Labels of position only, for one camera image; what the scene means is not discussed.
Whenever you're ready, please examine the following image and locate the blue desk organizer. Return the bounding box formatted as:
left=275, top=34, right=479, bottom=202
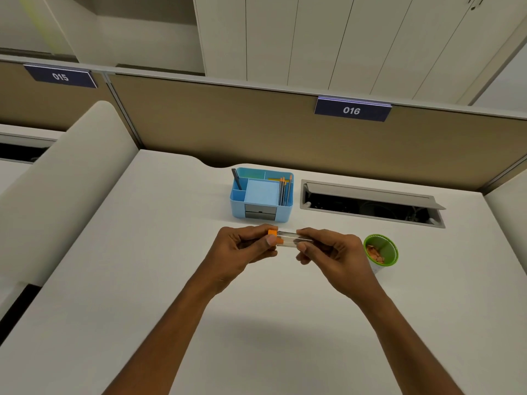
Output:
left=229, top=167, right=295, bottom=222

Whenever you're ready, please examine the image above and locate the green cup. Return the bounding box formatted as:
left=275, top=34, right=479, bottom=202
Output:
left=363, top=234, right=399, bottom=277

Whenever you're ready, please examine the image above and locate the person's right hand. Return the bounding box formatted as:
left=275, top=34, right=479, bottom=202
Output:
left=295, top=228, right=379, bottom=303

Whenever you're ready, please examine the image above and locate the grey desk cable box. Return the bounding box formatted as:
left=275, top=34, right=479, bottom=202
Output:
left=299, top=179, right=447, bottom=229

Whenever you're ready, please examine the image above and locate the person's right forearm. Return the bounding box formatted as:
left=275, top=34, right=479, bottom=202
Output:
left=348, top=289, right=465, bottom=395

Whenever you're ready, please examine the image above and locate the white side divider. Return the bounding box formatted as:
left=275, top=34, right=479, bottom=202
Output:
left=483, top=168, right=527, bottom=280
left=0, top=100, right=140, bottom=287

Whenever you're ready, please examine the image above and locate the person's left forearm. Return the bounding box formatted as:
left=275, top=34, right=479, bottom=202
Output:
left=102, top=283, right=221, bottom=395

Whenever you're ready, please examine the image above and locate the open wall shelf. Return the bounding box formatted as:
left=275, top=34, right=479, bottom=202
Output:
left=0, top=0, right=206, bottom=77

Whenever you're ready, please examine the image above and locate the white cabinet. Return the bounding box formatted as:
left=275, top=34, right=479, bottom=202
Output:
left=192, top=0, right=527, bottom=106

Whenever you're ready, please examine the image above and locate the dark blue number sign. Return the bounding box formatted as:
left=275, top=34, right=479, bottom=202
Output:
left=23, top=64, right=99, bottom=89
left=314, top=96, right=393, bottom=122

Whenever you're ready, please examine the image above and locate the clear plastic tube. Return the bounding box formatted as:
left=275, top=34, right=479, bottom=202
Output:
left=277, top=230, right=316, bottom=247

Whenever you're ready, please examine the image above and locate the person's left hand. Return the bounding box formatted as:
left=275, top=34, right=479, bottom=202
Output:
left=204, top=225, right=281, bottom=296

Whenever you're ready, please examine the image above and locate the blue note pad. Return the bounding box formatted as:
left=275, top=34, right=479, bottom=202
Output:
left=245, top=179, right=281, bottom=206

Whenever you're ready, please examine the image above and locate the beige partition panel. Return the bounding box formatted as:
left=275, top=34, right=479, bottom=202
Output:
left=0, top=61, right=141, bottom=149
left=108, top=73, right=527, bottom=193

